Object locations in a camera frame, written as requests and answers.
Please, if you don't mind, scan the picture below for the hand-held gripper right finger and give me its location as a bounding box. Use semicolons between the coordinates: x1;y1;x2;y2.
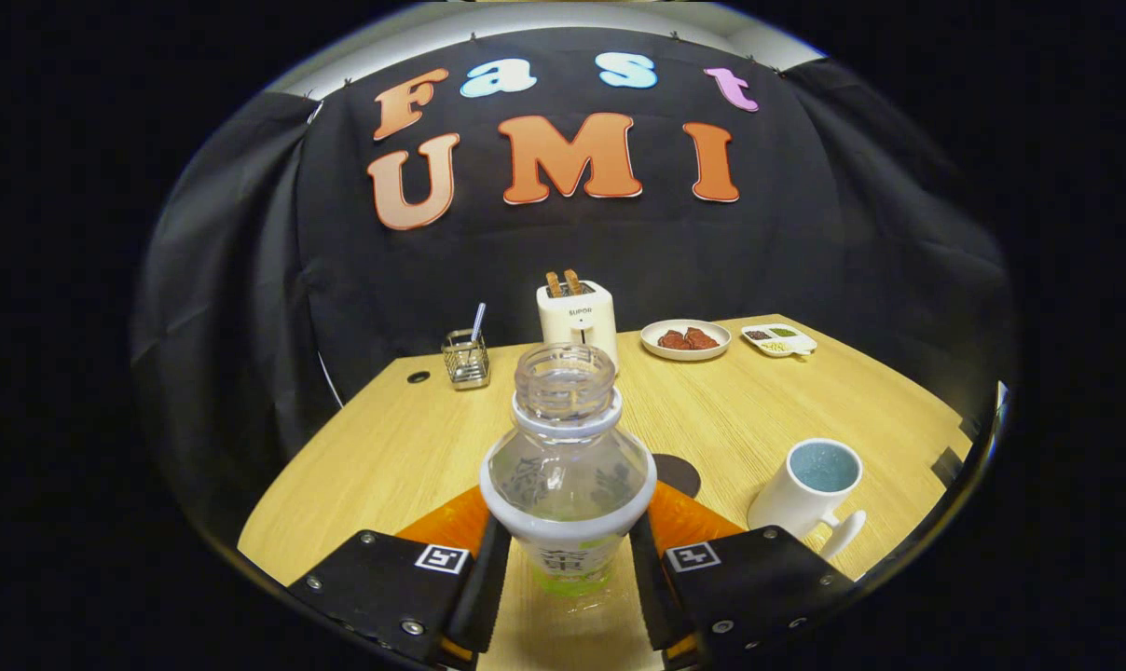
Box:
630;480;853;670

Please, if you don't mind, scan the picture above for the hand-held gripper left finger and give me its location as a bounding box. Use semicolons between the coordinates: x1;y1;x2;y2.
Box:
288;485;513;670

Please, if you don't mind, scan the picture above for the dark round coaster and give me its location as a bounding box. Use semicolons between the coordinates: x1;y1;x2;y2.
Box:
652;454;702;500

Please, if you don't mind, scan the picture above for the clear plastic juice bottle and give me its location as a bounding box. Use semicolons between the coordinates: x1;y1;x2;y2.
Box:
479;342;658;599

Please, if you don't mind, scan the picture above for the white cup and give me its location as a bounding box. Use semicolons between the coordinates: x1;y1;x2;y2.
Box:
748;438;868;560

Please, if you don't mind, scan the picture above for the wooden table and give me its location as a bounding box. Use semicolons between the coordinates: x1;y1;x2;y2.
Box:
237;314;976;671

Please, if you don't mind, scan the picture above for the white round plate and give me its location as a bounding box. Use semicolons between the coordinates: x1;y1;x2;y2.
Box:
640;319;732;362

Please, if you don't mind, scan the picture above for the cream toaster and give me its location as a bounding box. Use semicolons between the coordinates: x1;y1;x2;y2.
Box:
536;280;620;374

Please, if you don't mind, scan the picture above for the white divided condiment dish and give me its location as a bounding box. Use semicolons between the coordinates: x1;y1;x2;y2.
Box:
741;322;817;359

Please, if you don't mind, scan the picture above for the wire utensil holder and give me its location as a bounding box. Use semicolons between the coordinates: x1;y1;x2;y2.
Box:
442;329;490;390

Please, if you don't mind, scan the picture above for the thin white cable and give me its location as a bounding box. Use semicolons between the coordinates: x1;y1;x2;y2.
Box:
316;349;345;409

